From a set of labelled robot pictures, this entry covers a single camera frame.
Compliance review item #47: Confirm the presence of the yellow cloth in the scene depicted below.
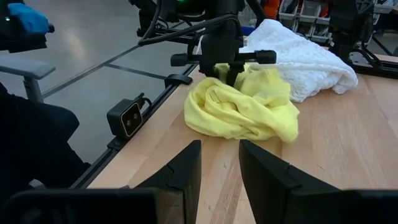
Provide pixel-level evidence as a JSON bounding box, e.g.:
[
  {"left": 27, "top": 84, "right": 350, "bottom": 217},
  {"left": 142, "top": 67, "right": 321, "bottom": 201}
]
[{"left": 183, "top": 63, "right": 301, "bottom": 144}]

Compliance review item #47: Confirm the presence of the white lace cloth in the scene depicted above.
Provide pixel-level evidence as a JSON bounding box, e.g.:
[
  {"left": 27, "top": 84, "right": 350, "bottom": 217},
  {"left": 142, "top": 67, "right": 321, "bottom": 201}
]
[{"left": 238, "top": 18, "right": 359, "bottom": 104}]

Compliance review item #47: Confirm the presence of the black table-level camera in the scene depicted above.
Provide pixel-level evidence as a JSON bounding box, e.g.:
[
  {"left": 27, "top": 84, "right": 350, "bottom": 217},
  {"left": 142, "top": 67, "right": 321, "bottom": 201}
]
[{"left": 106, "top": 92, "right": 154, "bottom": 140}]

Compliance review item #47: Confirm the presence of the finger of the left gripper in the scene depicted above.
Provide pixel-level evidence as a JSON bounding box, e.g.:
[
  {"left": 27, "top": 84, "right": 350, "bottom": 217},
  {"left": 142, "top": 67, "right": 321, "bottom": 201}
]
[
  {"left": 202, "top": 63, "right": 219, "bottom": 78},
  {"left": 226, "top": 61, "right": 246, "bottom": 88}
]

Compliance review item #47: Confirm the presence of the storage shelf with bins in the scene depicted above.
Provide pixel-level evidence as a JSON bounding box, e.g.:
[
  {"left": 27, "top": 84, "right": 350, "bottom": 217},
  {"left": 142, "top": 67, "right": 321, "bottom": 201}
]
[{"left": 262, "top": 0, "right": 333, "bottom": 44}]

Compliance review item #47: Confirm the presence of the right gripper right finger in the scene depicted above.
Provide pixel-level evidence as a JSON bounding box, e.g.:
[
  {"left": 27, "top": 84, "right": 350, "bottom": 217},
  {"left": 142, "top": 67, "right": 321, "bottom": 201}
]
[{"left": 238, "top": 139, "right": 346, "bottom": 224}]

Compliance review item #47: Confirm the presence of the grey office chair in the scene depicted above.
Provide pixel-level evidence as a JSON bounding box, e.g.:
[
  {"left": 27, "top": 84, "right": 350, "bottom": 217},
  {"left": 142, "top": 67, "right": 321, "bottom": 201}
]
[{"left": 0, "top": 55, "right": 57, "bottom": 104}]

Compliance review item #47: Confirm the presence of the person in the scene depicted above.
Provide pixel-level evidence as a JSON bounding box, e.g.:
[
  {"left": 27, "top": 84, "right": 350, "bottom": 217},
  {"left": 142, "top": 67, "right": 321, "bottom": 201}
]
[{"left": 0, "top": 81, "right": 91, "bottom": 203}]

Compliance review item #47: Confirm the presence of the black frame clip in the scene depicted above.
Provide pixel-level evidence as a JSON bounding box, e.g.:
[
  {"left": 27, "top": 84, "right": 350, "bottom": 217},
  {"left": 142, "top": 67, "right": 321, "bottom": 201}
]
[{"left": 164, "top": 73, "right": 194, "bottom": 89}]

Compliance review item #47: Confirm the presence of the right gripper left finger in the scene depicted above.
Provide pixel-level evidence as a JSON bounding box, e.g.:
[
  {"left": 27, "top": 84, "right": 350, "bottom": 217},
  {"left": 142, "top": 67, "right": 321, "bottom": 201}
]
[{"left": 129, "top": 139, "right": 203, "bottom": 224}]

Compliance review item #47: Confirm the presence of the blue soft item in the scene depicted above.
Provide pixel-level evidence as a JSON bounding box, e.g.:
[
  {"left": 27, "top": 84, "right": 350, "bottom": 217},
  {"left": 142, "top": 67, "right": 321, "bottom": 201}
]
[{"left": 6, "top": 2, "right": 51, "bottom": 34}]

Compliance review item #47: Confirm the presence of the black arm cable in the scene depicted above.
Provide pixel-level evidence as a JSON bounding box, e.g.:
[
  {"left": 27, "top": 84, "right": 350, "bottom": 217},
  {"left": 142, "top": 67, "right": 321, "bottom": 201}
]
[{"left": 137, "top": 0, "right": 244, "bottom": 47}]

